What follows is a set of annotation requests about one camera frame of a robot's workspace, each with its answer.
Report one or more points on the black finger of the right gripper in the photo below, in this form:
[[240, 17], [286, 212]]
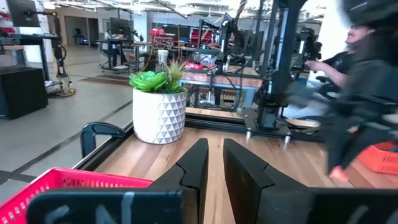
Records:
[[354, 154], [335, 157]]

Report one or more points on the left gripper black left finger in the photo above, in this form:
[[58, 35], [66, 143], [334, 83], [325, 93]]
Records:
[[192, 180]]

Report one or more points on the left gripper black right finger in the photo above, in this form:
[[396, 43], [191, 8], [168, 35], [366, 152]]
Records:
[[248, 186]]

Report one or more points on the orange eraser cap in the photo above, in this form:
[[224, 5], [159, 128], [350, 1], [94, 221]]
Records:
[[339, 175]]

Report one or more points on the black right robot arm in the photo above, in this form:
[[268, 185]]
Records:
[[280, 62]]

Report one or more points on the black neighbouring robot arm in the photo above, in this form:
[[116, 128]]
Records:
[[224, 46]]

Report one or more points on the orange plastic mesh bin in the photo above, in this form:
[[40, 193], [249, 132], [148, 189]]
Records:
[[379, 160]]

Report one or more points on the succulent in white faceted pot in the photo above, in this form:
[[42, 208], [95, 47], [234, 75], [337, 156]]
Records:
[[158, 118]]

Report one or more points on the person's hand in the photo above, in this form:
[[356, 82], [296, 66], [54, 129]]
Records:
[[312, 65]]

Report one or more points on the person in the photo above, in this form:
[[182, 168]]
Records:
[[357, 35]]

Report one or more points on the blue framed wooden table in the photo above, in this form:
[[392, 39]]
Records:
[[217, 81]]

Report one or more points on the black table clamp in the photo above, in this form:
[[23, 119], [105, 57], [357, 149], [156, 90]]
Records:
[[88, 137]]

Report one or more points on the red plastic mesh bin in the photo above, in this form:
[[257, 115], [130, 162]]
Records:
[[62, 180]]

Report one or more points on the black monitor on stand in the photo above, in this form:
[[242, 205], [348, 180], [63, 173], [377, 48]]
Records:
[[21, 12], [119, 26]]

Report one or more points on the black cabinet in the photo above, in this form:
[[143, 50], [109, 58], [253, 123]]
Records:
[[21, 91]]

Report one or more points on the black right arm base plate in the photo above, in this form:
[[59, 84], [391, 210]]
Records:
[[270, 129]]

